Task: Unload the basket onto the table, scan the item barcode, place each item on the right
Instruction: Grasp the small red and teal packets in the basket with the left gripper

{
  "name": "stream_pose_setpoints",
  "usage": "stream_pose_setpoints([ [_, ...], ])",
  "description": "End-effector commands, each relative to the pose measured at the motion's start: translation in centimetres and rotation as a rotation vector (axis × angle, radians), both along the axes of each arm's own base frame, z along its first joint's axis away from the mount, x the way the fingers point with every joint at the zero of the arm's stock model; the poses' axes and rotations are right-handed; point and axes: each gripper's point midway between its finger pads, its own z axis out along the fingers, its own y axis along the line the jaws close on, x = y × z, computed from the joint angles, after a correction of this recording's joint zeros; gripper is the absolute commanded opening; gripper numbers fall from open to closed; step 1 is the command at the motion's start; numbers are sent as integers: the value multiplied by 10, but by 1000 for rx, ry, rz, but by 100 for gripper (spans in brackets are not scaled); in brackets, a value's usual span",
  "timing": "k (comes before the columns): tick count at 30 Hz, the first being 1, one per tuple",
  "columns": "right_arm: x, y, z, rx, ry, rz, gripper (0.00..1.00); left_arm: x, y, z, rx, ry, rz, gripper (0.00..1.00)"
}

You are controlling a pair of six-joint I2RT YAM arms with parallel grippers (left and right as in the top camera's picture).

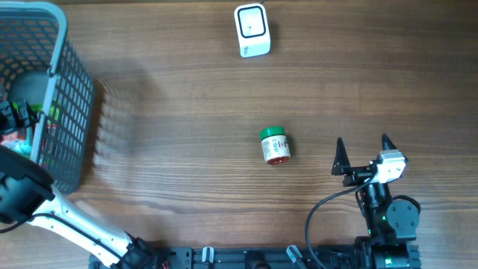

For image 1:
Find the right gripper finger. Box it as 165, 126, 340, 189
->
381, 133, 408, 162
331, 137, 352, 176

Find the green lid jar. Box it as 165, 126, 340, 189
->
260, 126, 291, 165

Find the red white tissue pack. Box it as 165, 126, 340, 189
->
1, 132, 26, 144

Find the green snack bag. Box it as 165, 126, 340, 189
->
31, 103, 60, 124

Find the teal wrapper packet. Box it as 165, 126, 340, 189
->
8, 140, 32, 158

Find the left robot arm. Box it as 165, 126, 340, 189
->
1, 146, 158, 268

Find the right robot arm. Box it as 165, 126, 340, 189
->
332, 134, 421, 269

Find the white barcode scanner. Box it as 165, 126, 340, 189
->
234, 2, 271, 58

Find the grey plastic mesh basket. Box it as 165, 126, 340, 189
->
1, 1, 95, 194

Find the right black camera cable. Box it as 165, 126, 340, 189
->
304, 172, 378, 269

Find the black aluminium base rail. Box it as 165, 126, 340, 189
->
88, 244, 422, 269

